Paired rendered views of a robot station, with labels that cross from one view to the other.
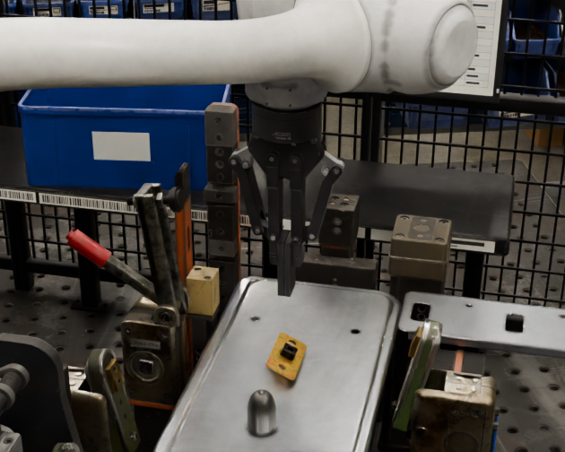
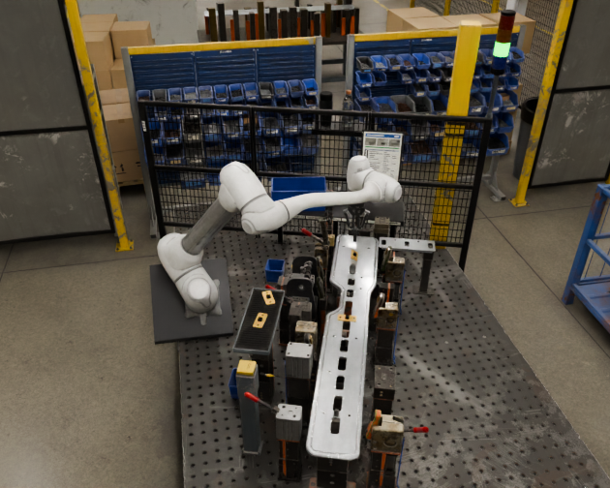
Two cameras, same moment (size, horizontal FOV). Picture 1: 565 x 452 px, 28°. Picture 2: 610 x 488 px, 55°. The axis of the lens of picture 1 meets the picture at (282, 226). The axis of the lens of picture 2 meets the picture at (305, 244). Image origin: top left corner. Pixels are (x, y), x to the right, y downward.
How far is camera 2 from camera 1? 1.64 m
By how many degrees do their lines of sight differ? 8
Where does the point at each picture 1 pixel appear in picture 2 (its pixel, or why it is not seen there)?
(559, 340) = (417, 247)
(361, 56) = (380, 197)
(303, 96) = not seen: hidden behind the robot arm
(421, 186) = (379, 206)
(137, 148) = not seen: hidden behind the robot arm
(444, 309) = (389, 241)
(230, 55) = (355, 199)
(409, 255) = (380, 228)
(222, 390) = (341, 263)
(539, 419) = (411, 267)
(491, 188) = (398, 206)
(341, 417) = (369, 268)
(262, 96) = not seen: hidden behind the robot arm
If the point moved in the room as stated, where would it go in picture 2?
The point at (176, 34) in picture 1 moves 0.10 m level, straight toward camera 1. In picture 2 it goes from (345, 196) to (350, 207)
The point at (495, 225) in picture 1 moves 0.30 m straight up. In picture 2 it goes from (400, 217) to (405, 167)
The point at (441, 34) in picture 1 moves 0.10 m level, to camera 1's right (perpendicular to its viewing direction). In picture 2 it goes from (395, 193) to (418, 192)
